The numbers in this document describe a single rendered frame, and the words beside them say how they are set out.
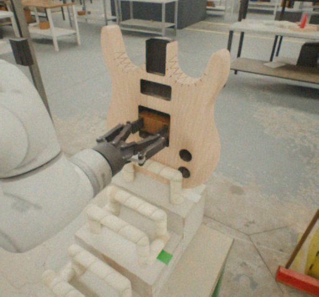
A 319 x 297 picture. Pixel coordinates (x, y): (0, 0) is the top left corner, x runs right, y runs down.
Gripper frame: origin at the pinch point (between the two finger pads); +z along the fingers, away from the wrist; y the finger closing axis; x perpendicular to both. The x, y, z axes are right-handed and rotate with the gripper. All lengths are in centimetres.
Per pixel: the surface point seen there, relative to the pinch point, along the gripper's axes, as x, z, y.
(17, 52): -5, 33, -112
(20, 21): 11, 38, -110
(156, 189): -20.9, -0.7, 2.0
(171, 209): -21.0, -4.6, 9.5
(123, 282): -26.9, -25.2, 8.9
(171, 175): -10.7, -3.2, 8.2
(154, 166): -10.5, -2.9, 2.5
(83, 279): -37.9, -25.9, -5.3
